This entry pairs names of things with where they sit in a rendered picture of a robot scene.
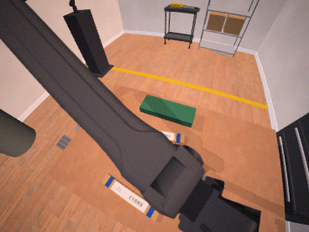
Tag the brown cardboard pack with white e6013 label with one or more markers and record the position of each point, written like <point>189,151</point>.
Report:
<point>129,196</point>

